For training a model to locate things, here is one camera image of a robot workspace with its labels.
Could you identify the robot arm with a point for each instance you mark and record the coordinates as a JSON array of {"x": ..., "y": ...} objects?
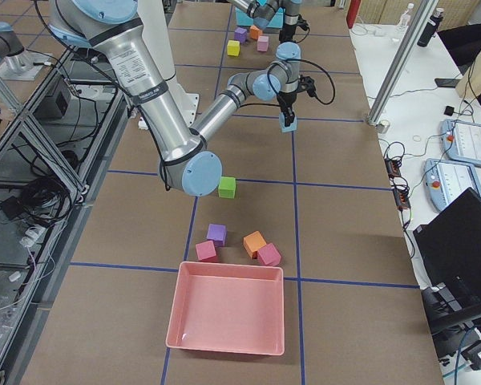
[
  {"x": 262, "y": 14},
  {"x": 114, "y": 29}
]

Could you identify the purple block left side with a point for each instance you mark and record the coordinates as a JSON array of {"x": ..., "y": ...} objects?
[{"x": 240, "y": 35}]

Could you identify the magenta block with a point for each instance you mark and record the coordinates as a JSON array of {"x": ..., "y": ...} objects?
[
  {"x": 268, "y": 255},
  {"x": 206, "y": 252}
]

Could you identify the orange block right side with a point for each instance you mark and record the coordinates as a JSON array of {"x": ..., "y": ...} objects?
[{"x": 253, "y": 242}]

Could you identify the magenta block right side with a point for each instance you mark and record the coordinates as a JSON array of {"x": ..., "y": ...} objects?
[{"x": 268, "y": 255}]

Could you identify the far teach pendant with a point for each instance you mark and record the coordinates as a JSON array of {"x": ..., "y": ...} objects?
[{"x": 462, "y": 141}]

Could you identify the near teach pendant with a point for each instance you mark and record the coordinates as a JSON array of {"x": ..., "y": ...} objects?
[{"x": 446, "y": 180}]

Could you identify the black water bottle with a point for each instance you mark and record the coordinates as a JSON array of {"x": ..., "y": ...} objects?
[{"x": 431, "y": 27}]

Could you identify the purple block right side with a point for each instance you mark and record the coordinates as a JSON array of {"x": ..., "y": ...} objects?
[{"x": 217, "y": 234}]

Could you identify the light blue block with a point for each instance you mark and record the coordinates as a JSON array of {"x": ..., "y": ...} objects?
[{"x": 290, "y": 127}]

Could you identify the aluminium frame post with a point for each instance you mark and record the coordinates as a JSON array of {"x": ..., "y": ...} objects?
[{"x": 408, "y": 30}]

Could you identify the teach pendant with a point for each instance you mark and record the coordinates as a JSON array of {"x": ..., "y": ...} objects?
[
  {"x": 446, "y": 180},
  {"x": 462, "y": 141}
]

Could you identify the yellow foam block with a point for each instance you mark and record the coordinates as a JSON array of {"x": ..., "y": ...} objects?
[{"x": 233, "y": 48}]

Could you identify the pink plastic tray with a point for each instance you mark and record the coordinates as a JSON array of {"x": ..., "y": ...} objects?
[{"x": 228, "y": 308}]

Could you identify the black laptop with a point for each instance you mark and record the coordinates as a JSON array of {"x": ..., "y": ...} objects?
[{"x": 450, "y": 245}]

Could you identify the green foam block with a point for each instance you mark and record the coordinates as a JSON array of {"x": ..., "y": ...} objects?
[{"x": 227, "y": 187}]

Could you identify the purple block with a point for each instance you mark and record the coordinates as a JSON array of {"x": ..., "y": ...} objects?
[
  {"x": 240, "y": 35},
  {"x": 217, "y": 234}
]

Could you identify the orange block left side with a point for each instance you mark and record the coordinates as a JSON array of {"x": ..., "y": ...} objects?
[{"x": 255, "y": 32}]

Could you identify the light pink foam block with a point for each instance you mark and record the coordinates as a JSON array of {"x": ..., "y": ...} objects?
[{"x": 263, "y": 43}]

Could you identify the orange block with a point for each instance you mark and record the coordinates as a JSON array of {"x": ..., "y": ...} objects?
[
  {"x": 253, "y": 242},
  {"x": 255, "y": 32}
]

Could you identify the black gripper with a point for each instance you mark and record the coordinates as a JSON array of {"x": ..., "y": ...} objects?
[
  {"x": 285, "y": 99},
  {"x": 287, "y": 30}
]

